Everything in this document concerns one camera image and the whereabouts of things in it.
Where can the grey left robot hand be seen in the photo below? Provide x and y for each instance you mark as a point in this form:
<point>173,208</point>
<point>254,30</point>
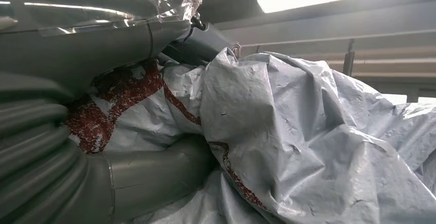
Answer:
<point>85,38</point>

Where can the grey parcel bag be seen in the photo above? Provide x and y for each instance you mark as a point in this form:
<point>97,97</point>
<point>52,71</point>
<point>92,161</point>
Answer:
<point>289,130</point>

